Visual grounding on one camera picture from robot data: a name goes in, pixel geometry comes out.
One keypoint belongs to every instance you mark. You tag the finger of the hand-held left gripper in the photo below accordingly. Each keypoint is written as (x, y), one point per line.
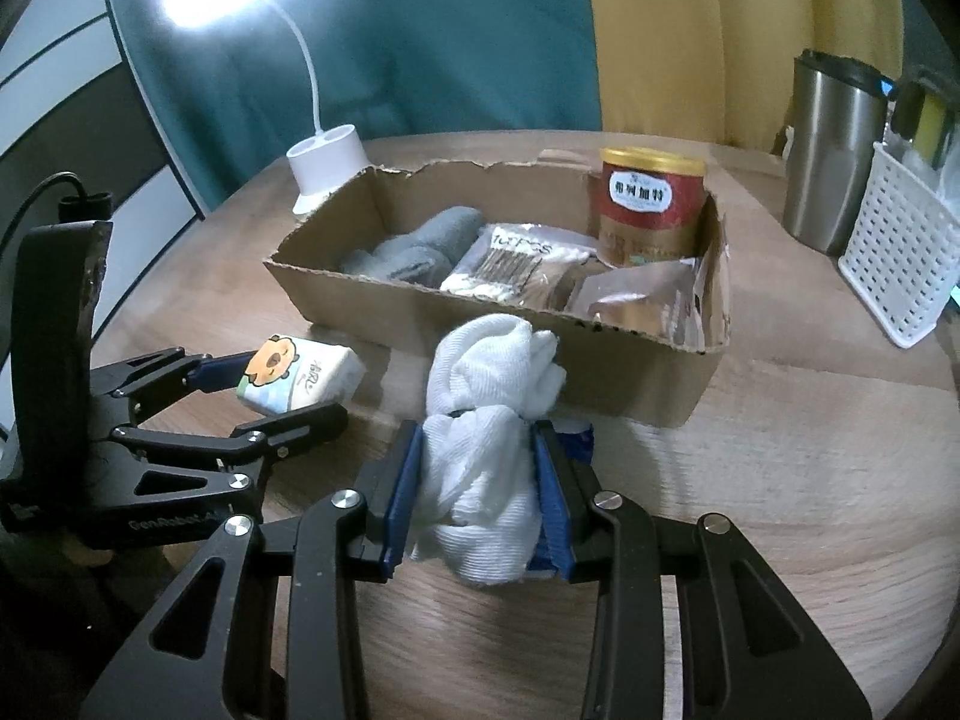
(300, 424)
(217, 371)

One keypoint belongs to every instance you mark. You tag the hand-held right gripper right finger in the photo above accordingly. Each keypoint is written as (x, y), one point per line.
(553, 499)

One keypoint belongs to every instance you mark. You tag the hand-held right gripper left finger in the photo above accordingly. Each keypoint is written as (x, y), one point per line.
(397, 495)

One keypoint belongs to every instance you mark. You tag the cartoon print tissue packet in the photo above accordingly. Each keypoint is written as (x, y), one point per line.
(307, 375)

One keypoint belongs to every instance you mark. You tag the white socks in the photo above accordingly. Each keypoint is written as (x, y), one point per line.
(480, 405)

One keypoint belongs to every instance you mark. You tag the torn cardboard box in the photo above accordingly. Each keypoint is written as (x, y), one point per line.
(637, 382)

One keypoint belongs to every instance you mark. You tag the grey socks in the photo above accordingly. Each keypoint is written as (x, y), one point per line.
(427, 247)

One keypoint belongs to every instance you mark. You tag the clear snack pouch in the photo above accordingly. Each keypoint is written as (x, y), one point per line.
(637, 292)

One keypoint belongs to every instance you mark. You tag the bag of cotton swabs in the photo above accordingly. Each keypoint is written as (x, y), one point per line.
(510, 262)

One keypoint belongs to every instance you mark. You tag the red jar with yellow lid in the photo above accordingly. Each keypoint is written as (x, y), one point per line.
(649, 202)

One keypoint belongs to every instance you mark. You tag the white desk lamp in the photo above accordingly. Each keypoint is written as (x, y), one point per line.
(326, 161)

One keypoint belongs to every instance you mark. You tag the teal curtain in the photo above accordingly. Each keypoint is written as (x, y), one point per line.
(450, 52)

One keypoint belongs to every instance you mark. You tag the white perforated plastic basket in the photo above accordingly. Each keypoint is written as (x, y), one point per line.
(907, 255)

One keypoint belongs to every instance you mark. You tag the stainless steel tumbler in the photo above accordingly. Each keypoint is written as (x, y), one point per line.
(825, 157)

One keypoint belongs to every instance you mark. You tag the yellow curtain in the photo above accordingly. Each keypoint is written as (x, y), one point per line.
(712, 30)

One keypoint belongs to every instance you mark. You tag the yellow green sponge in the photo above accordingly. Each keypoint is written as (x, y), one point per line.
(937, 120)

